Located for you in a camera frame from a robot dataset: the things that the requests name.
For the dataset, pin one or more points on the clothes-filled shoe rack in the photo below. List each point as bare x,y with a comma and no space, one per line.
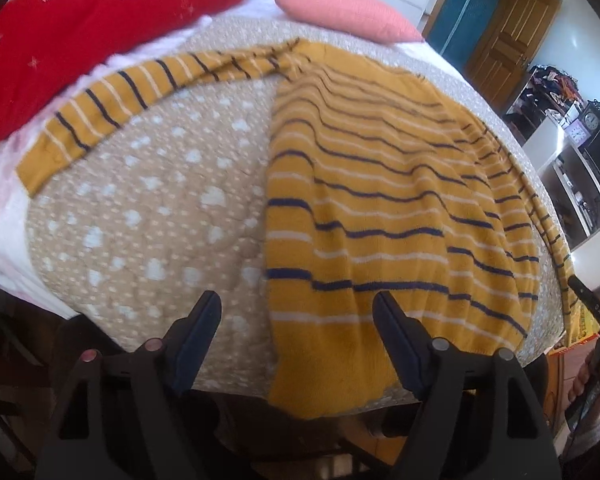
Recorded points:
547,93

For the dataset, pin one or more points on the pink knit pillow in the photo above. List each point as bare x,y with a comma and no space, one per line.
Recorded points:
372,20

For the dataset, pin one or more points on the brown wooden door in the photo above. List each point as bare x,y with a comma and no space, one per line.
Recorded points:
502,56

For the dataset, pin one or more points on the teal curtain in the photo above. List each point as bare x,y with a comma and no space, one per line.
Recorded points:
458,27

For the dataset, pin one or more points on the beige heart-patterned quilt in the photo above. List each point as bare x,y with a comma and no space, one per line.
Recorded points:
155,219

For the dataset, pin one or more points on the pink square clock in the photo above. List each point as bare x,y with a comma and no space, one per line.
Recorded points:
577,132

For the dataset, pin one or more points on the white TV cabinet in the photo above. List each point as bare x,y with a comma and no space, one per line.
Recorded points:
574,189

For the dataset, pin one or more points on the dark wooden mantel clock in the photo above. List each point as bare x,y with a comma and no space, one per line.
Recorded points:
590,117

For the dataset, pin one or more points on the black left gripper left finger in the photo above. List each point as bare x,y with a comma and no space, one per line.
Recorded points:
115,417

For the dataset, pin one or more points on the person's right hand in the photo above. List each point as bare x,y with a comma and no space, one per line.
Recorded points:
582,452

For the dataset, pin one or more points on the yellow striped knit sweater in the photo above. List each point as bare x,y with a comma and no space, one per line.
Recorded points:
360,209

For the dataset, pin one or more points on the red embroidered pillow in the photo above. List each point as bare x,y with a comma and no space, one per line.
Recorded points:
45,45

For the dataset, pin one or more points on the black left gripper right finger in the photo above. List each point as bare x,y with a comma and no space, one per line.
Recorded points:
479,418

